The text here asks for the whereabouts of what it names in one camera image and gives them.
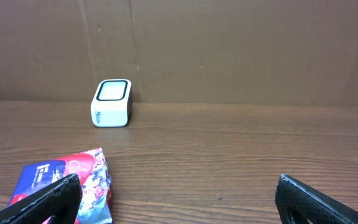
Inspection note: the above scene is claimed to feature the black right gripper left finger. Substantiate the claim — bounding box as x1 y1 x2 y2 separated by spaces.
0 174 82 224

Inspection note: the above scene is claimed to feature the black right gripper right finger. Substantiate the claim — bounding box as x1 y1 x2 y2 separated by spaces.
275 174 358 224

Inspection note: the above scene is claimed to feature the red purple Carefree pack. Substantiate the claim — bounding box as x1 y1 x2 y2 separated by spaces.
8 148 114 224

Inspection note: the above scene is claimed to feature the white barcode scanner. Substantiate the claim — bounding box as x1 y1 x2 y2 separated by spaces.
90 79 132 128

